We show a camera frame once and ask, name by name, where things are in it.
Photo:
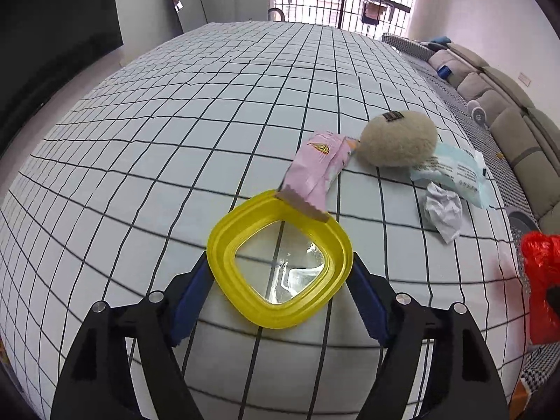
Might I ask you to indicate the blue cloth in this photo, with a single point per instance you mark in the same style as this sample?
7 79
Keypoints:
439 43

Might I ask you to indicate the black wheel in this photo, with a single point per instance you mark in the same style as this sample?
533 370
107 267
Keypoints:
283 14

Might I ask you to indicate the beige fluffy puff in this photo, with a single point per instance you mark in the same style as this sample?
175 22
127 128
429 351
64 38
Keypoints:
398 144

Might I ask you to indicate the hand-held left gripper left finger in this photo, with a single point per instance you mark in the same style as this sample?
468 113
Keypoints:
192 297

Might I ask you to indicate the pink snack wrapper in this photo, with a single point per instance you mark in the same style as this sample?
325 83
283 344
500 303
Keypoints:
313 170

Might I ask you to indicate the white black grid tablecloth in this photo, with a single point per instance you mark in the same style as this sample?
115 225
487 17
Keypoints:
175 118

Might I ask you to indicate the red plastic bag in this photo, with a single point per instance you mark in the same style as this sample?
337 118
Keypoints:
540 262

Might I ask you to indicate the small white fan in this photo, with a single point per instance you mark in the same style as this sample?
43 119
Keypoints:
477 113

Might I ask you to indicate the light blue wipes packet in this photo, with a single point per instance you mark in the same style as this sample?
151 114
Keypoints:
455 170

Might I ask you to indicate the black television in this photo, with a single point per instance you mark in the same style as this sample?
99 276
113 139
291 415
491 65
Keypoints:
52 30

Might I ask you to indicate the white wall switch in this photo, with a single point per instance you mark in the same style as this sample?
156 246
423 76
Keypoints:
525 78

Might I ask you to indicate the yellow clear container lid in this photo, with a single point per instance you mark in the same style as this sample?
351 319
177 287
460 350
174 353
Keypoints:
227 236

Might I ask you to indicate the white paper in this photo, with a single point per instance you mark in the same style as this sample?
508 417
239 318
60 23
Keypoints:
442 214

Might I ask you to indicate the black window grille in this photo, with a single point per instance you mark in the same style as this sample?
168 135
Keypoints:
315 0

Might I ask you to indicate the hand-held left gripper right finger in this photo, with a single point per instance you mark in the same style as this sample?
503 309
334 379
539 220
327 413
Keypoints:
372 306

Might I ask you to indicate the black drying rack stand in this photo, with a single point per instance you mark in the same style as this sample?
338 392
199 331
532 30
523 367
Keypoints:
372 11

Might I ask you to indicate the grey perforated plastic basket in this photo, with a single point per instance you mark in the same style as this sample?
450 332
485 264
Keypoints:
523 221

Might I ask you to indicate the grey cabinet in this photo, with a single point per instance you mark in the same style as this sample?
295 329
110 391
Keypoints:
250 5

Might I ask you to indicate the white curtain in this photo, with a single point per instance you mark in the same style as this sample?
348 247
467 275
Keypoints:
414 4

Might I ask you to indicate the blue cylinder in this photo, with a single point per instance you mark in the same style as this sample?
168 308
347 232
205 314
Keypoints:
446 71

